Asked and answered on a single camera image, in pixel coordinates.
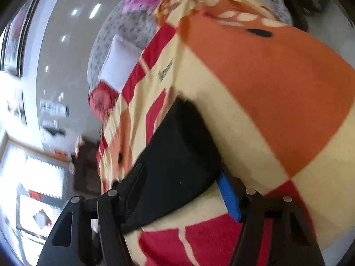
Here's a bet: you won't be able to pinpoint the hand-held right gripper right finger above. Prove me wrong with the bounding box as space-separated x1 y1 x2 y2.
216 172 326 266

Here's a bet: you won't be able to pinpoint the glass block window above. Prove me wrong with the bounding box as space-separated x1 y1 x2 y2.
0 139 73 241

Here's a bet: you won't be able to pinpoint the red orange yellow printed blanket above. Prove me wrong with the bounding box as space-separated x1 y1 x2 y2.
96 0 355 266

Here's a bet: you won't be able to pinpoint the dark hanging garment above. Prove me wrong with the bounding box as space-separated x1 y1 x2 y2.
41 126 66 138

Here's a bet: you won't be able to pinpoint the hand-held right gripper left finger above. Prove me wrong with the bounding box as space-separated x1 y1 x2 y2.
36 162 147 266

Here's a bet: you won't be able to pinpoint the red ruffled pillow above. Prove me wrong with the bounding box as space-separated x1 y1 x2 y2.
89 80 120 120

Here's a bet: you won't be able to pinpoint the dark wooden table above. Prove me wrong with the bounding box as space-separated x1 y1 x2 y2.
73 136 103 195

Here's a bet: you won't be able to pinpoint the grey floral quilt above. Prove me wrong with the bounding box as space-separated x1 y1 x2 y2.
87 0 161 89

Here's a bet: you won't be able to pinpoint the black pants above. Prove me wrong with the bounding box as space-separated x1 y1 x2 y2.
122 94 222 235

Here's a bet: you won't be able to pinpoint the white pillow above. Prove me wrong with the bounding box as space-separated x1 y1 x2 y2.
100 35 142 92

